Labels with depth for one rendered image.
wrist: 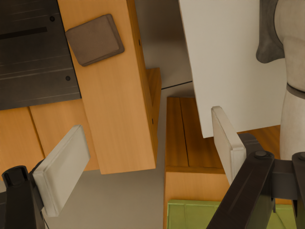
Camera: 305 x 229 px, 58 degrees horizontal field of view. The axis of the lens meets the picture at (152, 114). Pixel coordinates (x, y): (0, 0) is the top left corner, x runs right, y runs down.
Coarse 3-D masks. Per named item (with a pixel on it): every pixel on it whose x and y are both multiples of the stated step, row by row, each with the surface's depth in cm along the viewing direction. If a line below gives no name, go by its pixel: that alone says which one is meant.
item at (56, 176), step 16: (80, 128) 21; (64, 144) 18; (80, 144) 20; (48, 160) 16; (64, 160) 17; (80, 160) 20; (48, 176) 15; (64, 176) 17; (48, 192) 15; (64, 192) 17; (48, 208) 15
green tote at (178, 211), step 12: (168, 204) 80; (180, 204) 80; (192, 204) 80; (204, 204) 80; (216, 204) 80; (276, 204) 81; (288, 204) 81; (168, 216) 80; (180, 216) 75; (192, 216) 76; (204, 216) 76; (276, 216) 76; (288, 216) 76; (168, 228) 76; (180, 228) 71; (192, 228) 71; (204, 228) 71; (276, 228) 72; (288, 228) 72
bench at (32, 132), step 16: (160, 80) 140; (160, 96) 124; (0, 112) 66; (16, 112) 66; (32, 112) 66; (48, 112) 66; (64, 112) 65; (80, 112) 65; (0, 128) 68; (16, 128) 67; (32, 128) 67; (48, 128) 67; (64, 128) 67; (0, 144) 69; (16, 144) 69; (32, 144) 69; (48, 144) 68; (0, 160) 71; (16, 160) 71; (32, 160) 70; (96, 160) 69; (0, 176) 72
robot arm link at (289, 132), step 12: (288, 96) 45; (300, 96) 42; (288, 108) 45; (300, 108) 42; (288, 120) 45; (300, 120) 43; (288, 132) 46; (300, 132) 43; (288, 144) 46; (300, 144) 43; (288, 156) 47
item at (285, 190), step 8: (240, 136) 17; (248, 136) 16; (248, 144) 15; (256, 144) 15; (248, 152) 15; (280, 160) 13; (288, 160) 13; (280, 168) 13; (288, 168) 13; (272, 176) 13; (280, 176) 13; (288, 176) 12; (272, 184) 13; (280, 184) 13; (288, 184) 13; (272, 192) 13; (280, 192) 13; (288, 192) 13; (296, 192) 12
